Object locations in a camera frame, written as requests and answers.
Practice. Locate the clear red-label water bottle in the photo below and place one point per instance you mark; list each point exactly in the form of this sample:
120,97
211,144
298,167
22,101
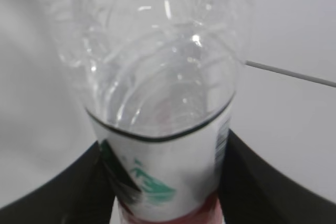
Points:
158,79

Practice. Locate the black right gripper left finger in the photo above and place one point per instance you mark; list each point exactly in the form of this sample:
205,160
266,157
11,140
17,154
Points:
79,194

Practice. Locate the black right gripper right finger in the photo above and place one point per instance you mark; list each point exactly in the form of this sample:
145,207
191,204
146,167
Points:
252,191

